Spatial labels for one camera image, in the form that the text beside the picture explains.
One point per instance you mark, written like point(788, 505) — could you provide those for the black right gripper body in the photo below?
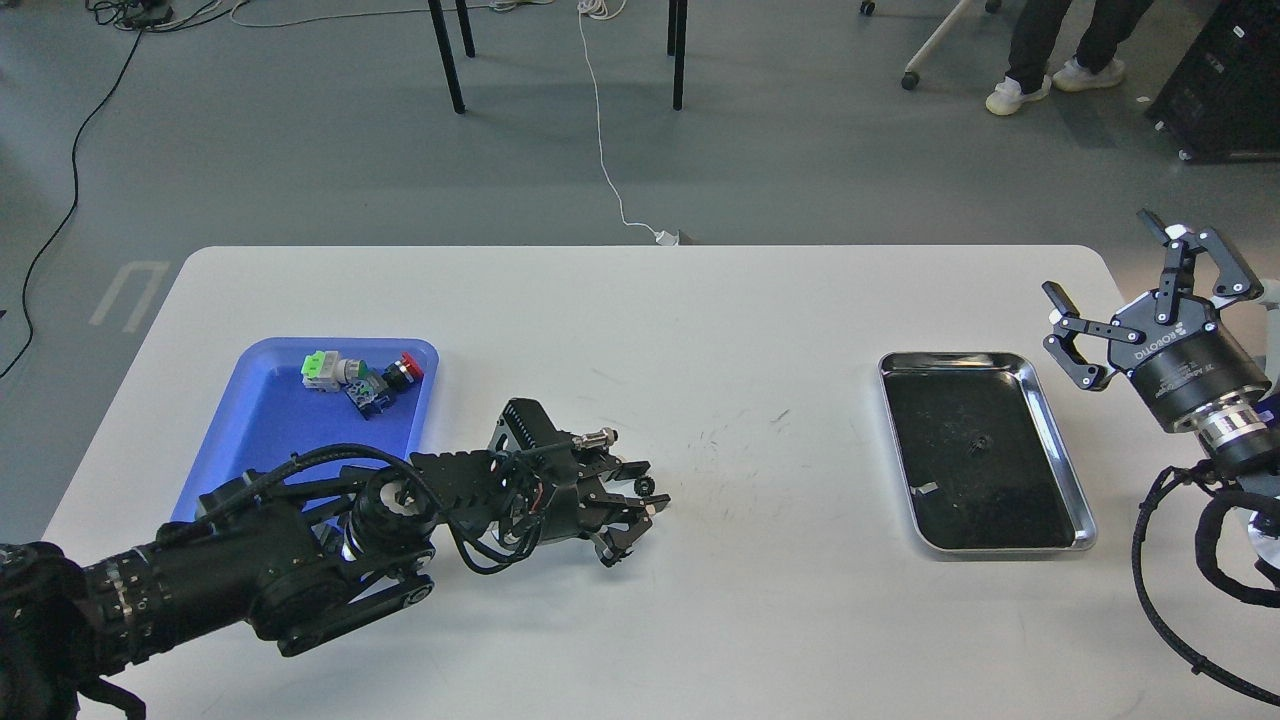
point(1187, 364)

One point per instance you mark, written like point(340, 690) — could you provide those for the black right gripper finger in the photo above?
point(1061, 343)
point(1183, 247)

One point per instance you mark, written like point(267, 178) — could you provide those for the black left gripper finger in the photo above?
point(607, 478)
point(615, 523)

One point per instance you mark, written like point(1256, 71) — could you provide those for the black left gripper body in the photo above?
point(552, 472)

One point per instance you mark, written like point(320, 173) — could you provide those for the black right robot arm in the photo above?
point(1236, 538)

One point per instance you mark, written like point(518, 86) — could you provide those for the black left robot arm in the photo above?
point(329, 541)

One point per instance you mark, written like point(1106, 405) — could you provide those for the silver metal tray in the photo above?
point(1021, 497)

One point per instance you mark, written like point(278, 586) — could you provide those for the black equipment case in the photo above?
point(1222, 101)

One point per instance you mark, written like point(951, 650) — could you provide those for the blue plastic tray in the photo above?
point(266, 414)

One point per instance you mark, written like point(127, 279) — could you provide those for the white chair base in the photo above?
point(911, 73)

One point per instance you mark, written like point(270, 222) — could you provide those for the black table leg left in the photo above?
point(443, 41)

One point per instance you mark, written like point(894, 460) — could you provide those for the black table leg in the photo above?
point(443, 41)
point(678, 16)

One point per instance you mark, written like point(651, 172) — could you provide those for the black table leg right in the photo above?
point(678, 16)

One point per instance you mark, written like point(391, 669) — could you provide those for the red push button switch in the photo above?
point(373, 392)

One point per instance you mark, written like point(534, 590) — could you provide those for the green white push button switch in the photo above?
point(330, 371)

